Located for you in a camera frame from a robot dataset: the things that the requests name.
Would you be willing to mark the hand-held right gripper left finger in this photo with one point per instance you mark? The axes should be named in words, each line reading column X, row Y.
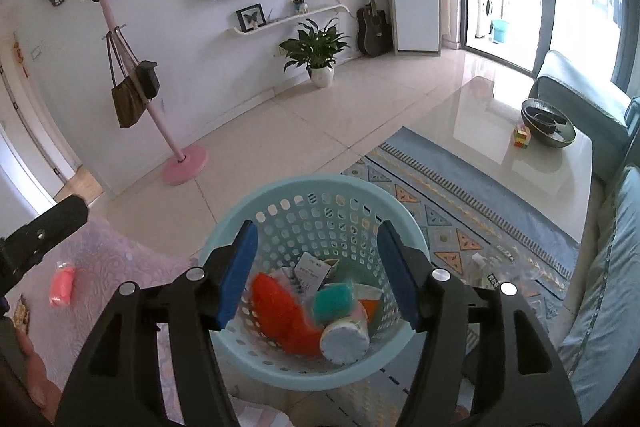
column 239, row 274

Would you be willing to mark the white glossy coffee table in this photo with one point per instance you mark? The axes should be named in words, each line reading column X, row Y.
column 500, row 147

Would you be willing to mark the orange paper cup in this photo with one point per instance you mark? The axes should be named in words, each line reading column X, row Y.
column 372, row 309

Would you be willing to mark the teal plastic basket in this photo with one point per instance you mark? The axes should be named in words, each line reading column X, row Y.
column 300, row 197

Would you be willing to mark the red plastic bag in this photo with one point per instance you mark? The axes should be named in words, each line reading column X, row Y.
column 280, row 312

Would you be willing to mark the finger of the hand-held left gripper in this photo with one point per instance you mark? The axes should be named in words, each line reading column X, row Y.
column 55, row 224

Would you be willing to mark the green sponge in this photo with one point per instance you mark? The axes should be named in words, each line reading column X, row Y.
column 334, row 304

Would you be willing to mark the pink small packet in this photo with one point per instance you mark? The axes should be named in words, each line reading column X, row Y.
column 62, row 284

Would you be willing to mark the grey and white carton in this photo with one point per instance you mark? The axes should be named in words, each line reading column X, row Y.
column 312, row 272

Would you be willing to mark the red hanging hallway ornament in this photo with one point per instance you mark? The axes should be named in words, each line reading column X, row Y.
column 18, row 49

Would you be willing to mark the pink coat rack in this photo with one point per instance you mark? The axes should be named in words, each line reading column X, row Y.
column 186, row 168

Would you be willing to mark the colourful puzzle cube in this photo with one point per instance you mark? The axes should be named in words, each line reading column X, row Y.
column 521, row 137

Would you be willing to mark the person's left forearm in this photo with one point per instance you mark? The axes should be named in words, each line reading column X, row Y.
column 37, row 377

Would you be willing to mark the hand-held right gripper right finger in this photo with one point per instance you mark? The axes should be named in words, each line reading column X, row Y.
column 400, row 277

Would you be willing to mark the black acoustic guitar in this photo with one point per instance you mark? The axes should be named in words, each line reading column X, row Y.
column 374, row 32

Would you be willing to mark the brown shoulder bag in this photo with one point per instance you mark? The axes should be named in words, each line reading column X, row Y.
column 127, row 104

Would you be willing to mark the grey blue sofa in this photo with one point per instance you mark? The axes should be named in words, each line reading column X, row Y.
column 575, row 82

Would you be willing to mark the potted green plant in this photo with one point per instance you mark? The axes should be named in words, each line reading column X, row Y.
column 315, row 47

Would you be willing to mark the low white wall shelf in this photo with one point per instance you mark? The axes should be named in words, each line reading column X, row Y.
column 300, row 19

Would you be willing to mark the dark round bowl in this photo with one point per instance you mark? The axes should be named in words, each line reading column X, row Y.
column 555, row 134

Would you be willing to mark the butterfly picture frame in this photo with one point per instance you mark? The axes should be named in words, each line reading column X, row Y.
column 250, row 18

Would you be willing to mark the blue bucket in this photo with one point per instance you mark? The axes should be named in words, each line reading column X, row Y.
column 500, row 32

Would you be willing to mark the small shelf ornament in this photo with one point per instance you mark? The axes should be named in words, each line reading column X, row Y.
column 298, row 4

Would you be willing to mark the blue patterned rug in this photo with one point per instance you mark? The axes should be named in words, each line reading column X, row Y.
column 450, row 187

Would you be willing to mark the purple patterned tablecloth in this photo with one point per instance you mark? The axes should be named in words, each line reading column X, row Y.
column 125, row 257

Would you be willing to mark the small black bag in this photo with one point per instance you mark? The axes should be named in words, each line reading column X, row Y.
column 147, row 79

